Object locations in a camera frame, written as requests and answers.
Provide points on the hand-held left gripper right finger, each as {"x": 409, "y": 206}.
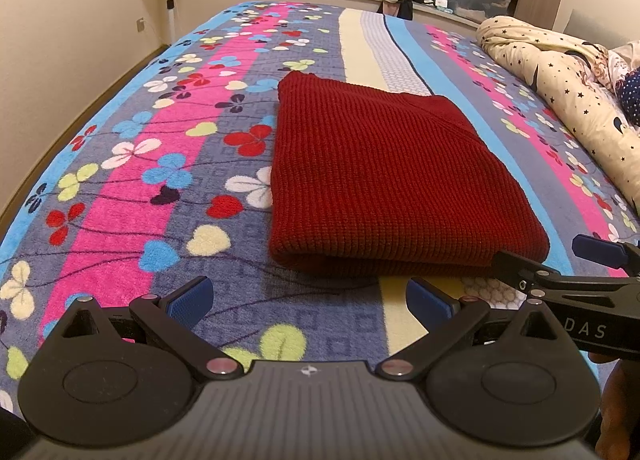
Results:
{"x": 425, "y": 301}

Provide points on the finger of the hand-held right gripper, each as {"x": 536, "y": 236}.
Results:
{"x": 602, "y": 251}
{"x": 525, "y": 271}

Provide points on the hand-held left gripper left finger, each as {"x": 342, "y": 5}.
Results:
{"x": 192, "y": 302}

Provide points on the red knitted sweater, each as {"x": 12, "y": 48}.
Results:
{"x": 390, "y": 175}

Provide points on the person's right hand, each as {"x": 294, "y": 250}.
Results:
{"x": 622, "y": 405}

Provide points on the floral printed blanket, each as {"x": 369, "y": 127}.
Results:
{"x": 150, "y": 190}

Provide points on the dark blue dotted pillow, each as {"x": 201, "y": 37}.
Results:
{"x": 631, "y": 97}

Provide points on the cream star-print duvet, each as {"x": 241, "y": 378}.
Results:
{"x": 565, "y": 85}

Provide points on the wall outlet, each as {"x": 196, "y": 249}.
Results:
{"x": 141, "y": 25}

